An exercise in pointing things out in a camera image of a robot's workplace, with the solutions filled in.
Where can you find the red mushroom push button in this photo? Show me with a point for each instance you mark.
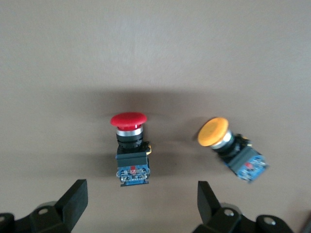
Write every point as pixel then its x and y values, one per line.
pixel 132 160

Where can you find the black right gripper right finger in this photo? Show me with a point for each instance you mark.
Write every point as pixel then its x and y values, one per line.
pixel 209 206

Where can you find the orange mushroom push button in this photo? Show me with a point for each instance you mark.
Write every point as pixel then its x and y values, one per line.
pixel 212 132

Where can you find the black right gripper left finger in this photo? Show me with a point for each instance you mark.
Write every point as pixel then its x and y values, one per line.
pixel 73 204

